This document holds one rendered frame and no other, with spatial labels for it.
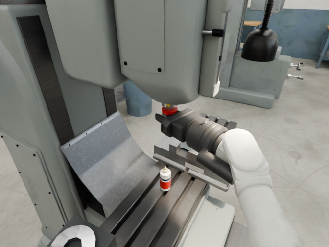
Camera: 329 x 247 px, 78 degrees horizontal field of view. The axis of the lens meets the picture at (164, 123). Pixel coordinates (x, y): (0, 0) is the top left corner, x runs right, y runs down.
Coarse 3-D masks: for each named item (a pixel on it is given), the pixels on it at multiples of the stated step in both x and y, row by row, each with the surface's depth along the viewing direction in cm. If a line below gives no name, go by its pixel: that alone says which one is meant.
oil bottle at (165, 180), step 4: (164, 168) 73; (160, 172) 74; (164, 172) 73; (168, 172) 74; (160, 176) 74; (164, 176) 73; (168, 176) 73; (160, 180) 76; (164, 180) 74; (168, 180) 74; (160, 184) 77; (164, 184) 75; (168, 184) 75; (164, 188) 76; (168, 188) 77
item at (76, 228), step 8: (72, 224) 46; (80, 224) 46; (88, 224) 46; (64, 232) 44; (72, 232) 44; (80, 232) 44; (88, 232) 44; (96, 232) 45; (104, 232) 45; (56, 240) 42; (64, 240) 42; (72, 240) 43; (80, 240) 43; (88, 240) 42; (96, 240) 43; (104, 240) 43; (112, 240) 44
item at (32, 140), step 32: (0, 0) 55; (32, 0) 58; (0, 32) 56; (32, 32) 56; (0, 64) 61; (32, 64) 59; (0, 96) 72; (32, 96) 63; (64, 96) 71; (96, 96) 83; (0, 128) 87; (32, 128) 71; (64, 128) 74; (32, 160) 82; (64, 160) 78; (32, 192) 104; (64, 192) 86; (64, 224) 100
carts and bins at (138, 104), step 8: (120, 88) 314; (128, 88) 279; (136, 88) 276; (120, 96) 291; (128, 96) 287; (136, 96) 283; (144, 96) 286; (128, 104) 297; (136, 104) 291; (144, 104) 294; (128, 112) 309; (136, 112) 299; (144, 112) 302
